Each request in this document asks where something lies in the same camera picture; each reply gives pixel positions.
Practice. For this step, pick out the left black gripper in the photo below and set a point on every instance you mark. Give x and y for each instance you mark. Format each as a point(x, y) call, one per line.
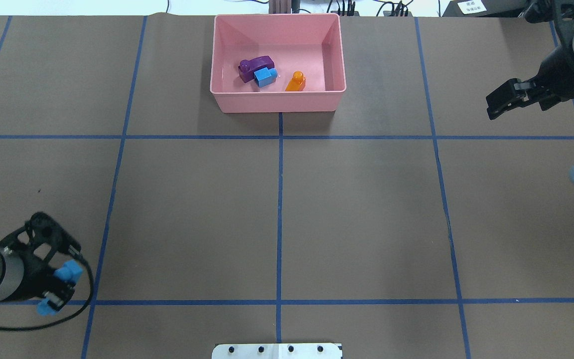
point(31, 282)

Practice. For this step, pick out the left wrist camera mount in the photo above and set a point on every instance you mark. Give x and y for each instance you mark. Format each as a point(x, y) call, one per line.
point(38, 240)

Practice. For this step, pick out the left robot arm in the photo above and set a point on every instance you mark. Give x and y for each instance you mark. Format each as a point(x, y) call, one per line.
point(11, 273)

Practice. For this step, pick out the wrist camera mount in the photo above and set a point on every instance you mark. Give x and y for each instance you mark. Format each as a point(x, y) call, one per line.
point(559, 12)
point(38, 240)

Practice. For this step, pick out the purple toy block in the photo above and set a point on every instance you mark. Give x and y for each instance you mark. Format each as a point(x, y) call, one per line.
point(247, 68)

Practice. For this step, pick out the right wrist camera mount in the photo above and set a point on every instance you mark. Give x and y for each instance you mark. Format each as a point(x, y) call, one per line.
point(559, 12)

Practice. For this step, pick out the small blue toy block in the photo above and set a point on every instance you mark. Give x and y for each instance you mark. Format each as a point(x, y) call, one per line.
point(265, 76)

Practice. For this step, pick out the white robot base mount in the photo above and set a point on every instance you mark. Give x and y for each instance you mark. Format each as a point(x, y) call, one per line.
point(278, 351)

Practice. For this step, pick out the long blue toy block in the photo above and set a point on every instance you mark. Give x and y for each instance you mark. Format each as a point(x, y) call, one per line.
point(59, 288)

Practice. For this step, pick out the pink plastic box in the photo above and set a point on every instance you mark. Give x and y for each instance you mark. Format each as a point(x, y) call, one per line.
point(311, 43)

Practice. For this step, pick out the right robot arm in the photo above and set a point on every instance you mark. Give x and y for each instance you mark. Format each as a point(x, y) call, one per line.
point(535, 117)

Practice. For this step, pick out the orange toy block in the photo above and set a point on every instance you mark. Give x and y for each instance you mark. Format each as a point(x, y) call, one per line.
point(297, 82)

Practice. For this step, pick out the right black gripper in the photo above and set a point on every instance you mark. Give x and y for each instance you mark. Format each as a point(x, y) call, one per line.
point(564, 75)

